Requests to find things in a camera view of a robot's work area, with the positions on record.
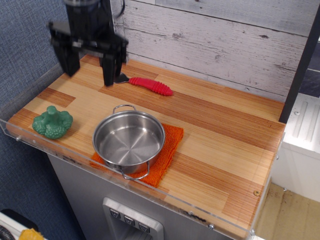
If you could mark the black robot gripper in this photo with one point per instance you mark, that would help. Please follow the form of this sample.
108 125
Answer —
89 29

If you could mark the stainless steel pot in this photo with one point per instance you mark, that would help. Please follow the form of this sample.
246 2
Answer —
123 116

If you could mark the orange folded cloth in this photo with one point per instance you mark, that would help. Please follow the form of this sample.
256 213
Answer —
167 152

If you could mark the green toy broccoli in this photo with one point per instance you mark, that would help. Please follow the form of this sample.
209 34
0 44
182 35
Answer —
53 124

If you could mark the clear acrylic table guard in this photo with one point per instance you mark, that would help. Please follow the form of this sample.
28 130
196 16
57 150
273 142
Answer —
245 62

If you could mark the grey toy fridge cabinet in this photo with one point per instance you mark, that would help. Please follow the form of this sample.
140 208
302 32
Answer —
86 187

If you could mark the silver dispenser button panel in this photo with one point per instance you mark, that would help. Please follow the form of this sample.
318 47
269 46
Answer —
126 223

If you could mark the black and yellow object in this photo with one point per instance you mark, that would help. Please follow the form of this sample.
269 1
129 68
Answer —
14 226

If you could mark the white toy sink unit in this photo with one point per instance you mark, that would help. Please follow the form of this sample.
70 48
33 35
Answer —
297 164

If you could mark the red handled metal spoon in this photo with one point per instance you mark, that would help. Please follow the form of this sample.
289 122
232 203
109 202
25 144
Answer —
150 84

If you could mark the dark right vertical post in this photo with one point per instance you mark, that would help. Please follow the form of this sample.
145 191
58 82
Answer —
304 62

